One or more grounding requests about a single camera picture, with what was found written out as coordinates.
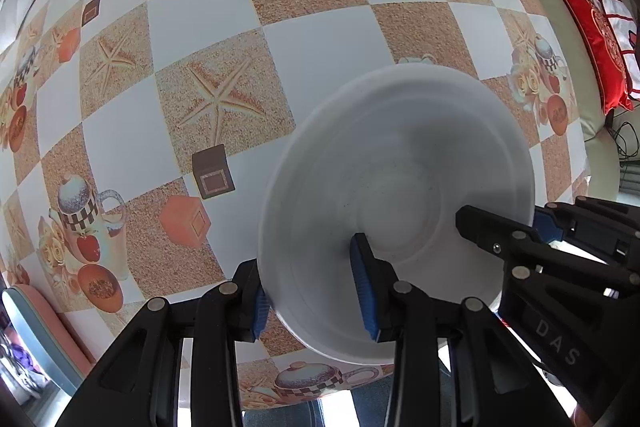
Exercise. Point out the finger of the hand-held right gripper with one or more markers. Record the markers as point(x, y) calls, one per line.
point(545, 224)
point(487, 229)

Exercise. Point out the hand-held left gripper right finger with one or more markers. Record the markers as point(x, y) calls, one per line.
point(364, 287)

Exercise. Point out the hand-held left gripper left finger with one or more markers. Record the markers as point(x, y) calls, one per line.
point(259, 314)

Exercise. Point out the round white plate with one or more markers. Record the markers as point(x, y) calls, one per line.
point(400, 167)

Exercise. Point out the green square plate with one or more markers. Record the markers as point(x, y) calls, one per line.
point(30, 342)

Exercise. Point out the person's leg in jeans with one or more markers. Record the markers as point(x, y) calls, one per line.
point(280, 417)

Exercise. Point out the red embroidered cushion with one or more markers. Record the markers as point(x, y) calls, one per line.
point(600, 42)

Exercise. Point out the beige sofa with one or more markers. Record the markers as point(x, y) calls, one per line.
point(565, 32)

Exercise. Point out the purple bag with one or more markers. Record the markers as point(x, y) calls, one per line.
point(15, 359)

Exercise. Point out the checked printed tablecloth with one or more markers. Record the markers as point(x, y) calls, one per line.
point(300, 7)

